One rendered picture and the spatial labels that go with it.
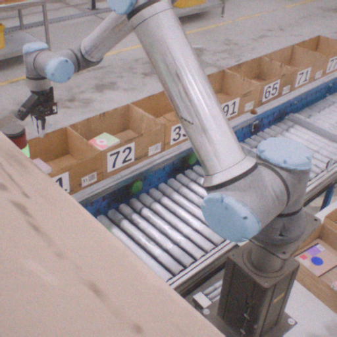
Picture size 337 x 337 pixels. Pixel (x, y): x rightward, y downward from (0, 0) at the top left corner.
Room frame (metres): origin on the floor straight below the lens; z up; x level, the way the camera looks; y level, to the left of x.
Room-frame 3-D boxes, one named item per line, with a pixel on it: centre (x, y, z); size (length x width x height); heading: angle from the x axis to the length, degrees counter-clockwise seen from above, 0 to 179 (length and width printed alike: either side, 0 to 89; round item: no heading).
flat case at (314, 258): (1.27, -0.68, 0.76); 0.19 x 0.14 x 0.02; 124
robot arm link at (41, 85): (1.50, 0.48, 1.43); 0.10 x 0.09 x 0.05; 47
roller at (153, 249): (1.38, 0.06, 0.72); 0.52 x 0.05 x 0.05; 43
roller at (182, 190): (1.65, -0.22, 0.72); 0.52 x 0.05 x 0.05; 43
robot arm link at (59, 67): (1.43, 0.39, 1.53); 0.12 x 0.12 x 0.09; 47
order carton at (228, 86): (2.39, -0.34, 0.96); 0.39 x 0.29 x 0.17; 133
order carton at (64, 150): (1.58, 0.51, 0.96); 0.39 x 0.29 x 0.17; 133
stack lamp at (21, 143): (0.77, 0.32, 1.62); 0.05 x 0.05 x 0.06
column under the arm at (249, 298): (0.98, -0.35, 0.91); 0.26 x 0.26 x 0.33; 40
